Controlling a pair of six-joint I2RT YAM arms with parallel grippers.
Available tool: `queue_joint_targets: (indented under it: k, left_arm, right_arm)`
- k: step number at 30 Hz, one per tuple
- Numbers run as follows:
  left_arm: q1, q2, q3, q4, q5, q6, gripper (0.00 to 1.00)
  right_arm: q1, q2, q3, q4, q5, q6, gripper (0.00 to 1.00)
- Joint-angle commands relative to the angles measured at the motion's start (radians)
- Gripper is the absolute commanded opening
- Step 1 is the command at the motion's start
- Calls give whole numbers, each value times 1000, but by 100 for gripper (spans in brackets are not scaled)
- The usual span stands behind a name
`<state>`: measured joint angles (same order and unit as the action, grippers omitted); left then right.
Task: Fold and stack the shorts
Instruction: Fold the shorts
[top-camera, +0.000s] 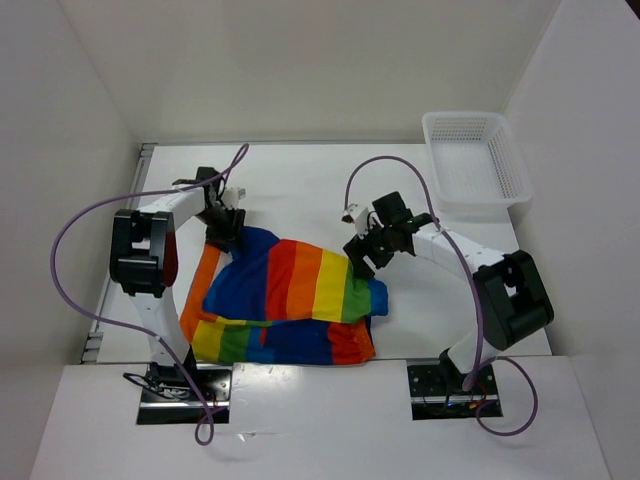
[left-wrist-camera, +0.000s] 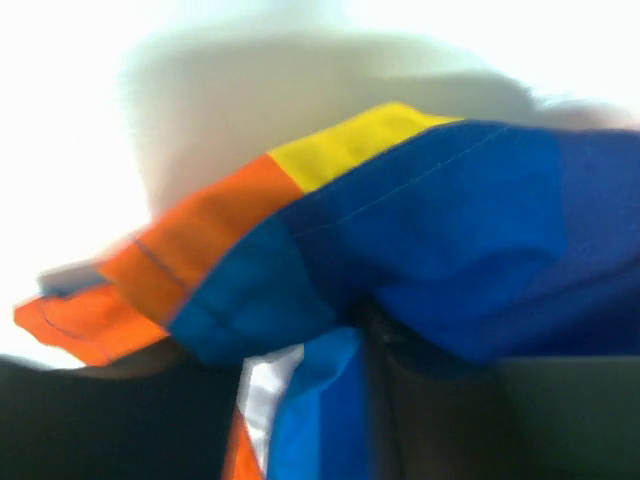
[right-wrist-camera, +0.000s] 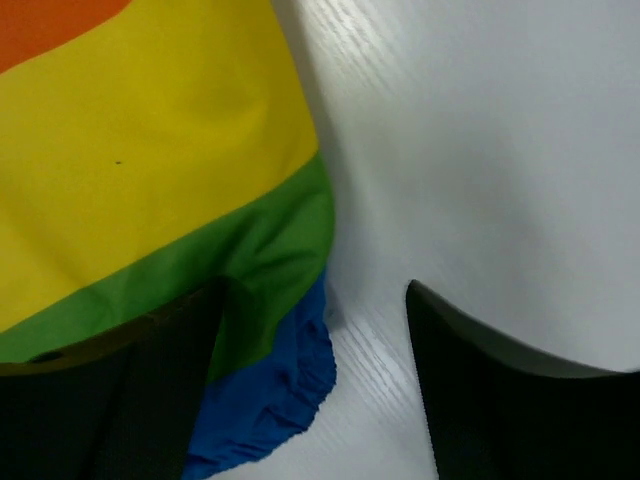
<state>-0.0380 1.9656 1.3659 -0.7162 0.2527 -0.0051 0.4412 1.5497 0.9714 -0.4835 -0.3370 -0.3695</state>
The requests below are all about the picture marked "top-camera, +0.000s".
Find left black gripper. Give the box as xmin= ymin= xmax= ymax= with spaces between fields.
xmin=194 ymin=205 xmax=245 ymax=253

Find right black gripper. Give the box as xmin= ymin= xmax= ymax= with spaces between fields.
xmin=343 ymin=217 xmax=396 ymax=280

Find rainbow striped shorts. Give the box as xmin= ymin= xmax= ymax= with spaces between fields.
xmin=180 ymin=227 xmax=389 ymax=366

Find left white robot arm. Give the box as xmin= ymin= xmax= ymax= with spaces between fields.
xmin=109 ymin=167 xmax=246 ymax=400

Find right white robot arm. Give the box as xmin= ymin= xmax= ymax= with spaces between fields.
xmin=342 ymin=192 xmax=554 ymax=393

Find white plastic basket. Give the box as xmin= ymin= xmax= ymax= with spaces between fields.
xmin=422 ymin=111 xmax=533 ymax=213

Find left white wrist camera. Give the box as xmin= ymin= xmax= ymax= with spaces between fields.
xmin=220 ymin=187 xmax=246 ymax=209

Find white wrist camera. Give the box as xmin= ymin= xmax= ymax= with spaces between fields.
xmin=220 ymin=187 xmax=246 ymax=209
xmin=341 ymin=203 xmax=370 ymax=238

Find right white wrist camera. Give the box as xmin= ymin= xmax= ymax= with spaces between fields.
xmin=341 ymin=203 xmax=370 ymax=238

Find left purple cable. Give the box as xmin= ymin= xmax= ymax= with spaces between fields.
xmin=52 ymin=143 xmax=250 ymax=446

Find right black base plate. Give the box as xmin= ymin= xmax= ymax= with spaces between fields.
xmin=407 ymin=360 xmax=503 ymax=421

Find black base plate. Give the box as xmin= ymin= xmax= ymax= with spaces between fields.
xmin=123 ymin=363 xmax=232 ymax=425
xmin=407 ymin=360 xmax=503 ymax=421

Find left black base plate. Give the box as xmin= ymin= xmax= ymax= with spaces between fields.
xmin=123 ymin=363 xmax=232 ymax=425

